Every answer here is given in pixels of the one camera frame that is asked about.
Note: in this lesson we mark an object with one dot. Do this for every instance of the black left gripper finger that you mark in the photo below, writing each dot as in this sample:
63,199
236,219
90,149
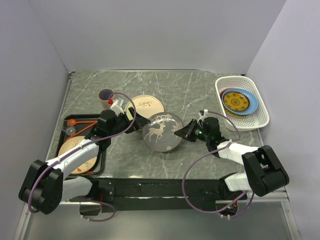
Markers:
137,127
133,114

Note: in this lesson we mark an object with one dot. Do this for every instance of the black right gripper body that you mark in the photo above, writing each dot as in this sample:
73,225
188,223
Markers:
200,133

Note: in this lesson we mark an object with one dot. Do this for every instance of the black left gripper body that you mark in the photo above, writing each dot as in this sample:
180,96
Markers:
121,123

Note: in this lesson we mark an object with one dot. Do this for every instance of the clear glass plate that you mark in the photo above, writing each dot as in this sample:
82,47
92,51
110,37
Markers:
159,134

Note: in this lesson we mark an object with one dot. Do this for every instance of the yellow patterned plate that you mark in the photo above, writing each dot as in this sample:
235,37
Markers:
236,101

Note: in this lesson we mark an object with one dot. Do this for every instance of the blue plastic plate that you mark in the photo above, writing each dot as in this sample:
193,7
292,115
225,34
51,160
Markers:
253,101

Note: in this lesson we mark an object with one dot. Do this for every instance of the woven bamboo plate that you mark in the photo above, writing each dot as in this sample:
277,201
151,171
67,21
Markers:
232,114

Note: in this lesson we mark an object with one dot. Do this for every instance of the red-brown scalloped plate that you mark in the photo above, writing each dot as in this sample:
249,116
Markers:
222,92

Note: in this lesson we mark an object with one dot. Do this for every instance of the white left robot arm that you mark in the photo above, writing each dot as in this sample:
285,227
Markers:
46,183

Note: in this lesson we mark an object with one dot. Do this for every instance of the white perforated plastic bin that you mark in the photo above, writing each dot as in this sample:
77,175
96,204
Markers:
250,122

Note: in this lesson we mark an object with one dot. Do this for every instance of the black plastic tray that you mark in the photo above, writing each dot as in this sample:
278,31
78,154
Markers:
98,167

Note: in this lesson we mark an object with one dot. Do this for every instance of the pink ceramic mug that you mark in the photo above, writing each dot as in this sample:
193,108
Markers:
104,96

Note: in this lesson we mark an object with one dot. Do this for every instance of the orange plastic chopsticks tool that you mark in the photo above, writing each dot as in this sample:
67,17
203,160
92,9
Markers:
80,126

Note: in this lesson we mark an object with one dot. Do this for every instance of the clear glass small object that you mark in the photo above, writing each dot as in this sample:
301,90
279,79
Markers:
69,130

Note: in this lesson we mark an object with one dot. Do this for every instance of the cream painted plate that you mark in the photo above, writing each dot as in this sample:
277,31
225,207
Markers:
71,143

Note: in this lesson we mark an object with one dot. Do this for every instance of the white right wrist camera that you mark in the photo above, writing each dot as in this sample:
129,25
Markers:
203,114

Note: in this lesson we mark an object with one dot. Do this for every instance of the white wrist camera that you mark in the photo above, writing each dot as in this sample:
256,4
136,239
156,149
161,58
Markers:
116,105
203,114

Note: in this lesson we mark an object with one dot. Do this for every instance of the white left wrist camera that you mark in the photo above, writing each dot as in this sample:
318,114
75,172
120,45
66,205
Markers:
116,105

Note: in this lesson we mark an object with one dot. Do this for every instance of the black table front frame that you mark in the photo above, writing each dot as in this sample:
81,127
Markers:
145,194

